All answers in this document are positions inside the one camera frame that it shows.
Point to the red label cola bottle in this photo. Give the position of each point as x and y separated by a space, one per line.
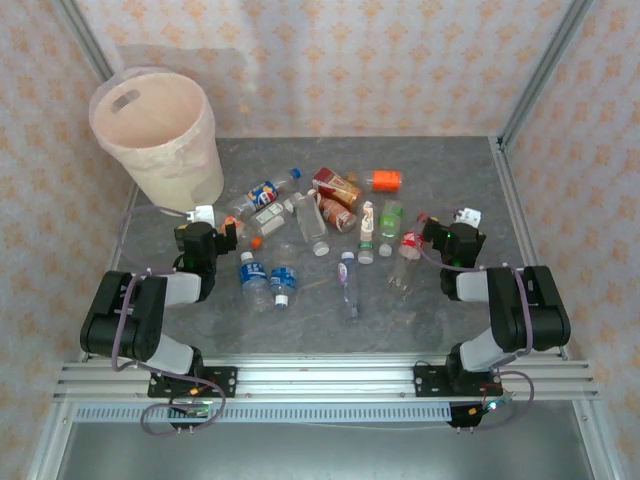
411 242

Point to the clear bottle orange cap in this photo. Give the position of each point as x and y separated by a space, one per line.
257 243

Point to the green label plastic bottle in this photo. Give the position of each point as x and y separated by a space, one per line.
390 222

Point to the tall blue label water bottle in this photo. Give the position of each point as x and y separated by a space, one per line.
252 275

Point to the clear bottle white label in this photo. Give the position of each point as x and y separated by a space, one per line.
270 216

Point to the orange label plastic bottle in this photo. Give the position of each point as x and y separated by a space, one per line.
386 181

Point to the white orange label bottle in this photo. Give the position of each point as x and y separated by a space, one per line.
366 220

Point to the short blue label water bottle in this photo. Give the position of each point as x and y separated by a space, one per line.
283 281

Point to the clear square bottle white cap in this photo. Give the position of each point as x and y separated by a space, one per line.
311 222

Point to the brown label plastic bottle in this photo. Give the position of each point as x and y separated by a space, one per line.
337 212

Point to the slim purple label bottle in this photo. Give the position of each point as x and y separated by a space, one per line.
347 280

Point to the red drink carton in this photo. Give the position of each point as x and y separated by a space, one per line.
335 186

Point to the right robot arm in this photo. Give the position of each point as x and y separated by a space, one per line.
525 310

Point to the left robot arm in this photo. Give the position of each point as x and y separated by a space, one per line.
125 320

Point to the cream plastic bin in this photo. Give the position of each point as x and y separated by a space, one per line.
170 170

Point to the pepsi bottle blue cap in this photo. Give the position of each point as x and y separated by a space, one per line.
263 195

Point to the small circuit board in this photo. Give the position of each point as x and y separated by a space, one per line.
197 411
492 406

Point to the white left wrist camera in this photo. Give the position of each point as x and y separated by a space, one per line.
202 214

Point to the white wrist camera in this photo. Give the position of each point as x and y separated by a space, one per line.
202 214
467 216

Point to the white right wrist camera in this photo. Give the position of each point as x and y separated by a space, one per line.
467 216

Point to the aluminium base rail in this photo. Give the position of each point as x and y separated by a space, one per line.
325 380

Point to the aluminium frame post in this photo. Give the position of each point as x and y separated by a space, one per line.
600 445
85 40
545 75
50 445

